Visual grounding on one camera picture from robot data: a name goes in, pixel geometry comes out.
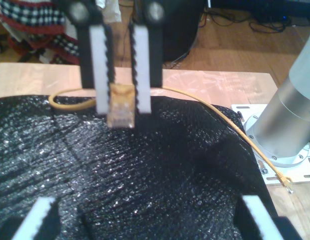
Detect large black rounded object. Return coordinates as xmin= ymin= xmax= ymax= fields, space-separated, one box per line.
xmin=134 ymin=0 xmax=206 ymax=63

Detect black floor cable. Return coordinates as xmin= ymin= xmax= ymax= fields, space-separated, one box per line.
xmin=198 ymin=7 xmax=310 ymax=35

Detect yellow network cable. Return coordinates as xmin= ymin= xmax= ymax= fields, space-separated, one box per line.
xmin=48 ymin=83 xmax=294 ymax=195

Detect black bubble-wrap mat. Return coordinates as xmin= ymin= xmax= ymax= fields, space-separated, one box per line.
xmin=0 ymin=93 xmax=278 ymax=240

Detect checkered cloth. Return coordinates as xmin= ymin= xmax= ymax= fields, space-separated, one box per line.
xmin=0 ymin=0 xmax=80 ymax=65

